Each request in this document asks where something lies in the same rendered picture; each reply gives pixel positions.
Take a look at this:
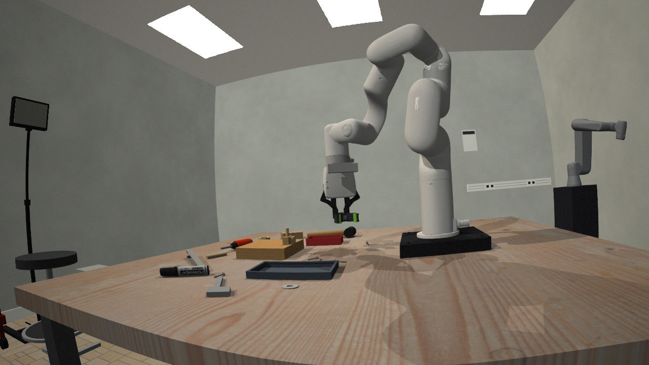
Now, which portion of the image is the light brown wooden board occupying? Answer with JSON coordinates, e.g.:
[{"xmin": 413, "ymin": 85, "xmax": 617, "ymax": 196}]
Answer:
[{"xmin": 235, "ymin": 236, "xmax": 304, "ymax": 260}]

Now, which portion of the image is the red open-top tray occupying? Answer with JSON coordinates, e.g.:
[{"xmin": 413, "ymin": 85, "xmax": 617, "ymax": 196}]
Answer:
[{"xmin": 306, "ymin": 235, "xmax": 343, "ymax": 246}]

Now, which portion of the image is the red-handled screwdriver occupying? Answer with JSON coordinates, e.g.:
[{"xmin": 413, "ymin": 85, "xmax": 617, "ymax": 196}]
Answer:
[{"xmin": 220, "ymin": 239, "xmax": 253, "ymax": 249}]

